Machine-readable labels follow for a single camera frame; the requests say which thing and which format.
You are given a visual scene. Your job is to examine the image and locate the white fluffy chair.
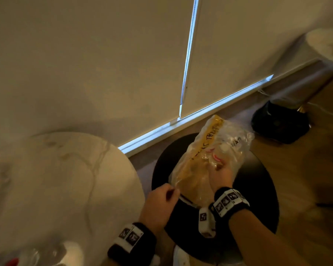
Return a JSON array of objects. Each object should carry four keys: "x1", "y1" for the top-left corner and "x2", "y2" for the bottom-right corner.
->
[{"x1": 305, "y1": 28, "x2": 333, "y2": 70}]

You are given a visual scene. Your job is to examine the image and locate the person's right forearm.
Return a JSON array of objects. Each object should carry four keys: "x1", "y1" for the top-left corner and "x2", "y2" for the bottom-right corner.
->
[{"x1": 228, "y1": 209, "x2": 333, "y2": 266}]

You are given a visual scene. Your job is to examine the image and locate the black bag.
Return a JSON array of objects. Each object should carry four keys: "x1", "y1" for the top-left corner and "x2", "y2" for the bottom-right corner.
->
[{"x1": 251, "y1": 101, "x2": 311, "y2": 144}]

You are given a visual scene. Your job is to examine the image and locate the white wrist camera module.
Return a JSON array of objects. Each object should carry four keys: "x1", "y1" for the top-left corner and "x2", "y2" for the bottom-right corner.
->
[{"x1": 198, "y1": 207, "x2": 216, "y2": 239}]

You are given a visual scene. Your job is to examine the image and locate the person's left hand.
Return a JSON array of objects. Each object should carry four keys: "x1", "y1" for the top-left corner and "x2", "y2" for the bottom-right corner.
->
[{"x1": 139, "y1": 183, "x2": 181, "y2": 236}]

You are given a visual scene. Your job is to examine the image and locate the clear plastic bag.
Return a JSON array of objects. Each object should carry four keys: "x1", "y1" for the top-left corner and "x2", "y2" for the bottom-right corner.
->
[{"x1": 168, "y1": 115, "x2": 255, "y2": 209}]

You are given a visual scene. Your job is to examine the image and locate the white shoe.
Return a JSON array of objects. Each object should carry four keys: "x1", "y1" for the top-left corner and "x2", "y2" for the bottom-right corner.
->
[{"x1": 173, "y1": 245, "x2": 191, "y2": 266}]

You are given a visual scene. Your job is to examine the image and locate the clear plastic wrapper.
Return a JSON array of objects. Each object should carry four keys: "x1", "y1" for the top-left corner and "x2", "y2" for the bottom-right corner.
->
[{"x1": 15, "y1": 241, "x2": 85, "y2": 266}]

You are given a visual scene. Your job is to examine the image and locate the black marker wristband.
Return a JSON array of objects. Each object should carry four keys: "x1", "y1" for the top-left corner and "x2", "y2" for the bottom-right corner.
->
[
  {"x1": 107, "y1": 222, "x2": 157, "y2": 266},
  {"x1": 209, "y1": 187, "x2": 250, "y2": 222}
]

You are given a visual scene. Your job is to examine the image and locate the white marble round table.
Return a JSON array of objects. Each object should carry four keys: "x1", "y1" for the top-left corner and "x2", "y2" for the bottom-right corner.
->
[{"x1": 0, "y1": 132, "x2": 145, "y2": 266}]

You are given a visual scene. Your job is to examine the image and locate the person's right hand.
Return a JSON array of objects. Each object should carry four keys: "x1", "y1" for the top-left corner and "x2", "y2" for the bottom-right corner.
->
[{"x1": 208, "y1": 160, "x2": 234, "y2": 195}]

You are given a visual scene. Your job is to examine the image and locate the white cable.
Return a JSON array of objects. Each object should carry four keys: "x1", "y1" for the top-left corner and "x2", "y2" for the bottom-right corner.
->
[{"x1": 257, "y1": 89, "x2": 333, "y2": 118}]

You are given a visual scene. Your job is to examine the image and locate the beige roller blind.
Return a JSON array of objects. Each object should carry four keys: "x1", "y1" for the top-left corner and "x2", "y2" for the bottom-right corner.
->
[
  {"x1": 0, "y1": 0, "x2": 195, "y2": 148},
  {"x1": 182, "y1": 0, "x2": 333, "y2": 118}
]

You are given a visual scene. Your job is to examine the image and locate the black round side table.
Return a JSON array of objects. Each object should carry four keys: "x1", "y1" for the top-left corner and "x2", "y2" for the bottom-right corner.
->
[{"x1": 151, "y1": 132, "x2": 280, "y2": 265}]

